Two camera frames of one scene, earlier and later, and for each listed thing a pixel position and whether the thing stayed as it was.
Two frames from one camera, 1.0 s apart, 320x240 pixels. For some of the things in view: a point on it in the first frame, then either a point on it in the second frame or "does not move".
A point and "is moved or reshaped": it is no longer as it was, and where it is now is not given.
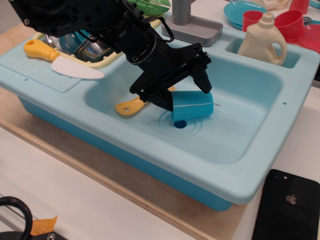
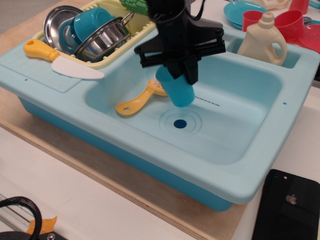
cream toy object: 272,6 does not move
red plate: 310,37 does not move
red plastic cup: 291,24 does not move
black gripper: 163,66 to 180,38
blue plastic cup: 189,104 is moved or reshaped
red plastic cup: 250,17 does not move
